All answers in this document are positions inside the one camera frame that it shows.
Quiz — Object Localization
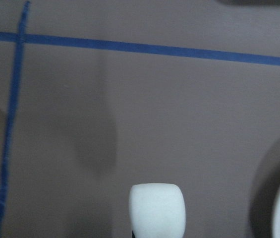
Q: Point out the white steamed bun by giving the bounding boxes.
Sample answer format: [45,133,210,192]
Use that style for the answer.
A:
[129,183,186,238]

